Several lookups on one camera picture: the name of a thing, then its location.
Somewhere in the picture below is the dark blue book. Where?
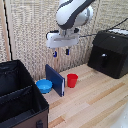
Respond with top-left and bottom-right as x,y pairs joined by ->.
44,63 -> 66,98

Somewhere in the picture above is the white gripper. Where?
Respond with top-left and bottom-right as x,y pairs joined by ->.
45,30 -> 80,58

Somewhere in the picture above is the blue plastic bowl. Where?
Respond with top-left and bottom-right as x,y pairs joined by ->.
35,79 -> 54,95

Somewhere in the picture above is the black fabric storage box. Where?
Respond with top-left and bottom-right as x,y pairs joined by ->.
0,59 -> 50,128

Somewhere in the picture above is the black hard case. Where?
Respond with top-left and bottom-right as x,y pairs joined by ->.
87,28 -> 128,80

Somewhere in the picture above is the red plastic cup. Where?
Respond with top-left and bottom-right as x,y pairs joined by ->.
66,73 -> 79,89

